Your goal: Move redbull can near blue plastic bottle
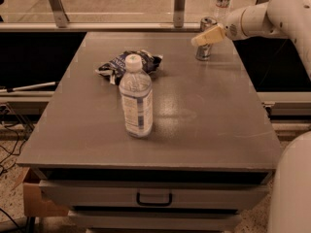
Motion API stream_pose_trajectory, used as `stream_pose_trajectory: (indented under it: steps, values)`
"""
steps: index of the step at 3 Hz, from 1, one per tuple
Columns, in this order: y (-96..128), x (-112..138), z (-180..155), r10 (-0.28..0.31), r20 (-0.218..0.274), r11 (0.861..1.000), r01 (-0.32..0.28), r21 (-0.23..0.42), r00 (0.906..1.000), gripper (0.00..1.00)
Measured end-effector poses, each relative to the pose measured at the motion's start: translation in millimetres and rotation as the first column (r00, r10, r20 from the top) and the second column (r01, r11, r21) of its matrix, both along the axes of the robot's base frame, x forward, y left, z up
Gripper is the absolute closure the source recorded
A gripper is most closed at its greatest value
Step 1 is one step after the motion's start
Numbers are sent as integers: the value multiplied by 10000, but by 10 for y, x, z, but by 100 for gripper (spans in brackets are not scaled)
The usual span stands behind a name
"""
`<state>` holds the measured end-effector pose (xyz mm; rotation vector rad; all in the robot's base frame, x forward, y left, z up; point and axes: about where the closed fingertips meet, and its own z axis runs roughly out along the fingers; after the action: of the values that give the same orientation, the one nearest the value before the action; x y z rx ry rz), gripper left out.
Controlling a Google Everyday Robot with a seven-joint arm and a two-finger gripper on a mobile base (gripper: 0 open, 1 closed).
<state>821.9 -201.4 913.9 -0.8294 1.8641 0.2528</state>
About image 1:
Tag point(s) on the brown cardboard box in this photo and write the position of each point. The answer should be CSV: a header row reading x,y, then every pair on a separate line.
x,y
35,203

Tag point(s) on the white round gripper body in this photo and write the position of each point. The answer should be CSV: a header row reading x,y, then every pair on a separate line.
x,y
233,26

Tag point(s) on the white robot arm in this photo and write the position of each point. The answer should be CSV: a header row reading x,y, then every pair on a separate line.
x,y
275,19

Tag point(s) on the clear water bottle on floor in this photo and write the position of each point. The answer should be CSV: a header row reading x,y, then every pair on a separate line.
x,y
221,8

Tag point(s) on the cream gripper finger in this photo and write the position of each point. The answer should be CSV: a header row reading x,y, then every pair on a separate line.
x,y
210,36

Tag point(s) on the left metal railing post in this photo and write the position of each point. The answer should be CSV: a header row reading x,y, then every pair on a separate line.
x,y
60,18

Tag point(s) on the white pole on left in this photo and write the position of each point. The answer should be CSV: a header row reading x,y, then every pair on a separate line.
x,y
27,87

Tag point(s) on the silver redbull can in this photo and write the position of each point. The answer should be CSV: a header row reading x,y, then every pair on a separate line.
x,y
203,52

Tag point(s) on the crumpled blue chip bag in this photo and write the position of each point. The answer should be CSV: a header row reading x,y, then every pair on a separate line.
x,y
114,69

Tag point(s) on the clear blue-label plastic bottle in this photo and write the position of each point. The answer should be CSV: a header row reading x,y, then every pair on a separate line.
x,y
136,97

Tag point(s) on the black drawer handle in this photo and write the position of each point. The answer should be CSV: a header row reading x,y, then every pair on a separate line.
x,y
154,200

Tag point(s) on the middle metal railing post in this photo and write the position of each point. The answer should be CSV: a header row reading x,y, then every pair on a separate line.
x,y
178,13

